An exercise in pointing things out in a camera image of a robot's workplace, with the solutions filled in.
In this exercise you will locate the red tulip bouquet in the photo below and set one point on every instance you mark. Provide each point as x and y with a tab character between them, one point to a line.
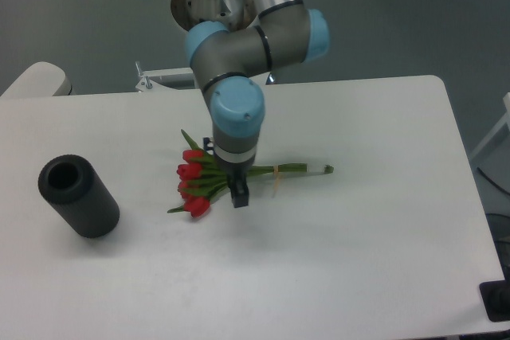
201	183

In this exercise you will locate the white furniture frame right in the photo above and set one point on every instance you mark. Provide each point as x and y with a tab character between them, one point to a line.
495	136

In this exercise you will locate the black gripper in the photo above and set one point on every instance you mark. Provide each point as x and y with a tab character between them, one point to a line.
236	174

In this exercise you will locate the white pedestal base frame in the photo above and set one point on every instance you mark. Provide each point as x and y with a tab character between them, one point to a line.
185	78

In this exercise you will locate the white rounded side table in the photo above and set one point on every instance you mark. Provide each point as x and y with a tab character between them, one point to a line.
41	79

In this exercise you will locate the black box at table edge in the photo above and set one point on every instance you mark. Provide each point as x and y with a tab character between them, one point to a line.
495	296

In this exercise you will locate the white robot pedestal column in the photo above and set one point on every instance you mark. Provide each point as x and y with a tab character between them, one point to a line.
233	14

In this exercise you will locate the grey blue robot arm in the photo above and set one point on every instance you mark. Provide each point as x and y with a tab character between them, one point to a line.
225	57

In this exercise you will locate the black ribbed cylindrical vase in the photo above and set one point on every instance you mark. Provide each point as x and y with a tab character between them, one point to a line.
70	184

